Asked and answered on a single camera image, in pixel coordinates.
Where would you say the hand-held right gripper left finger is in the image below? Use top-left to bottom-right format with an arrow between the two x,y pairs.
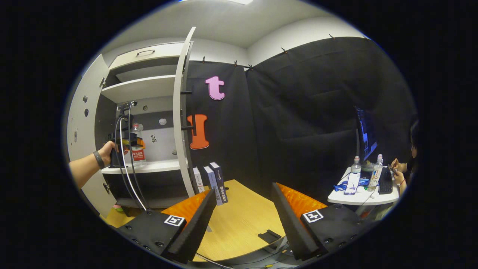
116,189 -> 217,265

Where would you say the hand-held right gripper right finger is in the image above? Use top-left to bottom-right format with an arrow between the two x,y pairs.
271,183 -> 374,261

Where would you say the clear water bottle red label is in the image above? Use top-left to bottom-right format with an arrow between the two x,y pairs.
131,123 -> 147,167

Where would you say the white cabinet door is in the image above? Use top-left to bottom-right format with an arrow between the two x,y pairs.
173,26 -> 197,198
67,54 -> 118,219

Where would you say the grey blue book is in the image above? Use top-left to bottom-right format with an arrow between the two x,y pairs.
203,166 -> 224,206

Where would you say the white book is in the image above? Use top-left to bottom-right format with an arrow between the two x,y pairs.
192,167 -> 205,194

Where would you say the dark navy book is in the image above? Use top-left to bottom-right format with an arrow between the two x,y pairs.
209,162 -> 229,204

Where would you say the white cabinet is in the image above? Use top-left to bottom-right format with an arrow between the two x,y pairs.
95,42 -> 195,210

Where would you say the white side desk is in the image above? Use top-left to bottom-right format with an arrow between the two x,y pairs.
328,166 -> 400,206

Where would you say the white flat box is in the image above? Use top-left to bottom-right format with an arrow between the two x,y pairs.
344,172 -> 361,196

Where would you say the white cabinet upper drawer front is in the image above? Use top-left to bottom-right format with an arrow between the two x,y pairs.
109,42 -> 186,71

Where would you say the tall labelled clear bottle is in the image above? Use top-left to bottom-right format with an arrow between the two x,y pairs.
367,154 -> 384,192

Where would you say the black keyboard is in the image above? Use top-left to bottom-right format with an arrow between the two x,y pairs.
378,167 -> 394,194

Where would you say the black backdrop cloth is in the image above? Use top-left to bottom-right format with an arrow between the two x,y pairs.
185,36 -> 417,205

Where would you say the computer monitor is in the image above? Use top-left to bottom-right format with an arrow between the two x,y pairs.
354,106 -> 378,162

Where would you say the black flat bracket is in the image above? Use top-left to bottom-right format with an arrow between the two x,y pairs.
258,229 -> 283,245

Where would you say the white cable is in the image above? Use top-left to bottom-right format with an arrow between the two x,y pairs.
119,116 -> 148,211

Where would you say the black cable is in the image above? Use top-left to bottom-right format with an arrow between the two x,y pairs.
128,103 -> 150,210

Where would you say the blue lanyard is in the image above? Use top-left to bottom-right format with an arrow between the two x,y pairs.
333,178 -> 370,192

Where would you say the black right door handle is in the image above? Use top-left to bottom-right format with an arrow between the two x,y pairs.
181,84 -> 198,137

